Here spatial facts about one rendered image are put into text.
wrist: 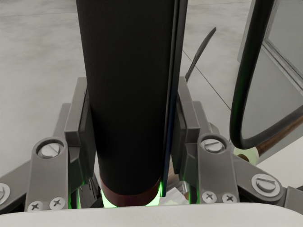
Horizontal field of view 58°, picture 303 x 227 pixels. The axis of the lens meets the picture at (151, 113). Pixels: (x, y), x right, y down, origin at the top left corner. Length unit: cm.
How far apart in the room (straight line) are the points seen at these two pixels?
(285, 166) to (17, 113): 245
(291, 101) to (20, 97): 240
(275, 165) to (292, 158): 4
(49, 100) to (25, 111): 24
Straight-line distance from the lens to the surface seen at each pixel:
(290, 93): 137
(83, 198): 74
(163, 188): 16
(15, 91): 307
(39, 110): 272
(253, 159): 28
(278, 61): 147
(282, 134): 32
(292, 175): 58
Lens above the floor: 159
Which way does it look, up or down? 39 degrees down
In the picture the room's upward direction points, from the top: 2 degrees clockwise
